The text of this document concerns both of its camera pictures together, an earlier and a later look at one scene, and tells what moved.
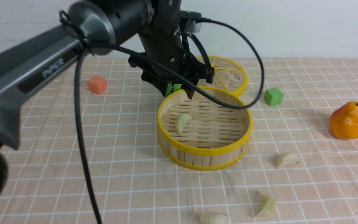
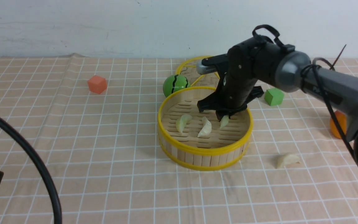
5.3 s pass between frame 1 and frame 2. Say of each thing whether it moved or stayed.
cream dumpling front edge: moved
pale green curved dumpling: moved
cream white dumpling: stayed
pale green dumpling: stayed
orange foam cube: stayed
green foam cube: stayed
